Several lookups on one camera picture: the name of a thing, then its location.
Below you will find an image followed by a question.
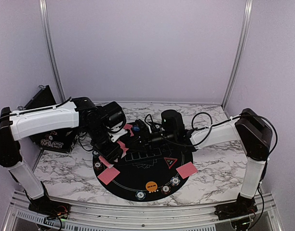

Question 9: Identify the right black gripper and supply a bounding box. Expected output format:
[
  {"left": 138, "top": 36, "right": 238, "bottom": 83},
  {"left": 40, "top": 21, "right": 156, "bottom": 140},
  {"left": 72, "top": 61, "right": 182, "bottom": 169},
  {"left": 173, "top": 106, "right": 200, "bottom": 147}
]
[{"left": 125, "top": 128, "right": 176, "bottom": 154}]

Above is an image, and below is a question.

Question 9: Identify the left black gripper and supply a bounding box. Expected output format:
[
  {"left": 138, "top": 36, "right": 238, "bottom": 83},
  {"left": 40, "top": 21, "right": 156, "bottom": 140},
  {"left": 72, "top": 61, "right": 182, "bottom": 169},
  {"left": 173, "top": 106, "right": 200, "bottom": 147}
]
[{"left": 85, "top": 124, "right": 123, "bottom": 166}]

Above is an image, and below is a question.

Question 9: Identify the blue small blind button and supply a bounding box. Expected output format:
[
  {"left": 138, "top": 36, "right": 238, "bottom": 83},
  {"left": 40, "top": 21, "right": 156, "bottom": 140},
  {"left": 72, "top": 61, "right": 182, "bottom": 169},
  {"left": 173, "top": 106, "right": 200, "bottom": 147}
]
[{"left": 133, "top": 125, "right": 140, "bottom": 132}]

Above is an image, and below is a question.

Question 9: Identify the red playing card deck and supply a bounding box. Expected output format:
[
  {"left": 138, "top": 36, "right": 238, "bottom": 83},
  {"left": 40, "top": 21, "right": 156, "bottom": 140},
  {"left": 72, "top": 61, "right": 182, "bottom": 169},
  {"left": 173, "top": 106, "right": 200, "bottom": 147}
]
[{"left": 98, "top": 141, "right": 129, "bottom": 168}]

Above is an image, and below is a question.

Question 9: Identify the red chip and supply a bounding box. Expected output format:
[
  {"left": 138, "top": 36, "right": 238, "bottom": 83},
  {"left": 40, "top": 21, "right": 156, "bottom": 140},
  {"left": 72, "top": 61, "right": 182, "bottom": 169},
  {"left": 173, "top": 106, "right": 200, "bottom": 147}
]
[
  {"left": 94, "top": 162, "right": 103, "bottom": 171},
  {"left": 161, "top": 185, "right": 171, "bottom": 195}
]

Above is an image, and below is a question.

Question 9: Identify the face-down card seat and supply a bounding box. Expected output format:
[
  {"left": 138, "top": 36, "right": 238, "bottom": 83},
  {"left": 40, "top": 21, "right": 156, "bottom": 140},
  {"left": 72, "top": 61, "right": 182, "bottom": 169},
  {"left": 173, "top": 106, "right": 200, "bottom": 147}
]
[
  {"left": 97, "top": 167, "right": 120, "bottom": 185},
  {"left": 176, "top": 162, "right": 198, "bottom": 179},
  {"left": 123, "top": 124, "right": 134, "bottom": 137}
]

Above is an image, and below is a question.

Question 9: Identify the red black triangle all-in marker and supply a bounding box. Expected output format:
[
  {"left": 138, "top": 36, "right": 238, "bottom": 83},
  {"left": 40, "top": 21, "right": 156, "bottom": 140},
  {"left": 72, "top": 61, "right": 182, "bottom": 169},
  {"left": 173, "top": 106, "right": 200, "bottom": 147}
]
[{"left": 164, "top": 157, "right": 178, "bottom": 169}]

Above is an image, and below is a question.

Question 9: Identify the orange big blind button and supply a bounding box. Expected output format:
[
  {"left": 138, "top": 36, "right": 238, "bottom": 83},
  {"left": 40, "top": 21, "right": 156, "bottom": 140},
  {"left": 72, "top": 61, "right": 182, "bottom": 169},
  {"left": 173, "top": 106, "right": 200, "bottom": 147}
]
[{"left": 146, "top": 181, "right": 158, "bottom": 193}]

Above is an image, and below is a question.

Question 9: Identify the blue white chip bottom seat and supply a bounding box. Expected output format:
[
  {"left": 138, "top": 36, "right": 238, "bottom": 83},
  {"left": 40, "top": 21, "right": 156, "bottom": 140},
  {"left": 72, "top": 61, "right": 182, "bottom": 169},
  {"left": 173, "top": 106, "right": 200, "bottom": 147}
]
[{"left": 170, "top": 177, "right": 181, "bottom": 186}]

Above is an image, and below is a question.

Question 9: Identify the face-down card top seat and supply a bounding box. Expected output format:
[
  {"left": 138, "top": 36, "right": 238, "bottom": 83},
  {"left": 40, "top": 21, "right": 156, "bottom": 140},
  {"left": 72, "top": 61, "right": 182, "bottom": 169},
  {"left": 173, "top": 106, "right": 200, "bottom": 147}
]
[{"left": 123, "top": 124, "right": 134, "bottom": 137}]

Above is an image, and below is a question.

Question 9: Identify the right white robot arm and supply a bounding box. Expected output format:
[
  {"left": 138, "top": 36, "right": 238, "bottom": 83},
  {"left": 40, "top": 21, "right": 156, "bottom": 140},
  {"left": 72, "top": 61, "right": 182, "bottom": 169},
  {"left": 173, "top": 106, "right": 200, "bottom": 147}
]
[{"left": 129, "top": 108, "right": 279, "bottom": 216}]

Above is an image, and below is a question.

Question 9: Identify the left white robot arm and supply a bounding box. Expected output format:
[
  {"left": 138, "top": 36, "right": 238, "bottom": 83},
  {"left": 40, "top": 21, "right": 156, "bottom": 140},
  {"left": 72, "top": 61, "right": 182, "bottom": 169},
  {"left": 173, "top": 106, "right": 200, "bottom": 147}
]
[{"left": 0, "top": 97, "right": 126, "bottom": 214}]

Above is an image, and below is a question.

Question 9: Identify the round black poker mat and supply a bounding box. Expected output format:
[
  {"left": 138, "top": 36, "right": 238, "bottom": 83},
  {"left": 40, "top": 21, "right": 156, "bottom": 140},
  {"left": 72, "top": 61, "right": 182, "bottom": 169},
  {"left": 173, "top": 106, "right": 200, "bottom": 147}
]
[{"left": 93, "top": 132, "right": 195, "bottom": 202}]

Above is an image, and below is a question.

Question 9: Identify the black poker chip case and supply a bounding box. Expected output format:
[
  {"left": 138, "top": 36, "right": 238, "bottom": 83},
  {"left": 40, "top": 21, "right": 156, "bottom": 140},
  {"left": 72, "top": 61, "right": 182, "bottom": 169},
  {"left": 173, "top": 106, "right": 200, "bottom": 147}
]
[{"left": 24, "top": 85, "right": 79, "bottom": 153}]

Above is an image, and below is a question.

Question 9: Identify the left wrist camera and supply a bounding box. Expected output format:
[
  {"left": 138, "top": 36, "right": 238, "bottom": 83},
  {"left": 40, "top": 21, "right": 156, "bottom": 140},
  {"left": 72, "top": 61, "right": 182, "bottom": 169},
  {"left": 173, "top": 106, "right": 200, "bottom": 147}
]
[{"left": 103, "top": 102, "right": 127, "bottom": 142}]

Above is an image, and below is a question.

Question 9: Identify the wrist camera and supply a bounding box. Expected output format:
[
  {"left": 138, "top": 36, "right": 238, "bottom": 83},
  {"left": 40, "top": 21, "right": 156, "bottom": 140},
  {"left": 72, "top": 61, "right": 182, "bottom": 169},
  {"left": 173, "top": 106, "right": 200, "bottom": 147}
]
[
  {"left": 161, "top": 109, "right": 185, "bottom": 139},
  {"left": 103, "top": 102, "right": 127, "bottom": 142}
]

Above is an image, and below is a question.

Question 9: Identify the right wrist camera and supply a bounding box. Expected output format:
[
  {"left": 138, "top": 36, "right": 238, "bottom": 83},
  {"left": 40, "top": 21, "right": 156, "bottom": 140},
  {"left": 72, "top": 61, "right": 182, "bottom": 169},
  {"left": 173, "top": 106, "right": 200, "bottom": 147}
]
[{"left": 161, "top": 109, "right": 185, "bottom": 139}]

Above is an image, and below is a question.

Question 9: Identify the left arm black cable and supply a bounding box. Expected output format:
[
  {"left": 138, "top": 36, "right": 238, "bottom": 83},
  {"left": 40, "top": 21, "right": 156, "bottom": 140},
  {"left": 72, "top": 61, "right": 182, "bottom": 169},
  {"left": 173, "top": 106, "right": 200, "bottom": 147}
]
[{"left": 0, "top": 96, "right": 73, "bottom": 126}]

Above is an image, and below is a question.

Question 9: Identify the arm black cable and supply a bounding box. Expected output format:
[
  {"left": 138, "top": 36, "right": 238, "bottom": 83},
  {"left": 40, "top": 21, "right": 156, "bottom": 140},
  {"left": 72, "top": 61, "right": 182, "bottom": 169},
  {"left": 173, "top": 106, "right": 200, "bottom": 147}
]
[
  {"left": 0, "top": 96, "right": 73, "bottom": 126},
  {"left": 190, "top": 112, "right": 278, "bottom": 159}
]

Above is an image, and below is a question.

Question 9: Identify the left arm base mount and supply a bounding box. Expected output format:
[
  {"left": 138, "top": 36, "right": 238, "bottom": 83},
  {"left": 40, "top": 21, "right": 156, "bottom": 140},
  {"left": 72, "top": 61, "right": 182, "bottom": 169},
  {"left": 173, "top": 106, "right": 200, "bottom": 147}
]
[{"left": 28, "top": 201, "right": 70, "bottom": 219}]

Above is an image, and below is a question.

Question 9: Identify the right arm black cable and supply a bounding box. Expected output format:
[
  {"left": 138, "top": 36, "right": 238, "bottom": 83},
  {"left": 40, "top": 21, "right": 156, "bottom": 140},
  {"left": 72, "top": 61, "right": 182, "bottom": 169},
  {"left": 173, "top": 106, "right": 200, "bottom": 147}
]
[{"left": 190, "top": 112, "right": 278, "bottom": 159}]

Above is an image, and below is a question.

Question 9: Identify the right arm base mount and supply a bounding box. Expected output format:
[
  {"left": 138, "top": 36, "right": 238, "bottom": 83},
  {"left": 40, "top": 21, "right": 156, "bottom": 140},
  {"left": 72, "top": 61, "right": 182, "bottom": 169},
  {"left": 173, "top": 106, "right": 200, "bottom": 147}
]
[{"left": 214, "top": 202, "right": 258, "bottom": 220}]

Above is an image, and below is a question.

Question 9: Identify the front aluminium rail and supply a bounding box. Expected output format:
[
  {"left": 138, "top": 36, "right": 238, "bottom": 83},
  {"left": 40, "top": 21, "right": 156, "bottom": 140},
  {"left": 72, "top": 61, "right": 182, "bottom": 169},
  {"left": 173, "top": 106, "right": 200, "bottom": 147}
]
[{"left": 2, "top": 191, "right": 283, "bottom": 231}]

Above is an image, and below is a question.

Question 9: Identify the left aluminium frame post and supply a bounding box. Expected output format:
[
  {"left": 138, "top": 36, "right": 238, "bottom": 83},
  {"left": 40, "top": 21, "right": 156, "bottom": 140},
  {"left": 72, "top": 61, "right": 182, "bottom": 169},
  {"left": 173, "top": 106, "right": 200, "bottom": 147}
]
[{"left": 39, "top": 0, "right": 66, "bottom": 101}]

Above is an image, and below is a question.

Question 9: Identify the aluminium frame post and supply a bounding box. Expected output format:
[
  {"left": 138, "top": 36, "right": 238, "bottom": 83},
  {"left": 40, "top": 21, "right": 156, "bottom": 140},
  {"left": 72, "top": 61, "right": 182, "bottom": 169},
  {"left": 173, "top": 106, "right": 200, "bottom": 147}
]
[
  {"left": 39, "top": 0, "right": 66, "bottom": 101},
  {"left": 221, "top": 0, "right": 254, "bottom": 110}
]

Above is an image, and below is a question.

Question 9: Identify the right aluminium frame post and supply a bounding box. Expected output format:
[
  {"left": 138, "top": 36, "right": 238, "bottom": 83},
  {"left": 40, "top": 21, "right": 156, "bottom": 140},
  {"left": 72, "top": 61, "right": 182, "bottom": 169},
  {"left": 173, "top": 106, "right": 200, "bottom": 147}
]
[{"left": 221, "top": 0, "right": 254, "bottom": 110}]

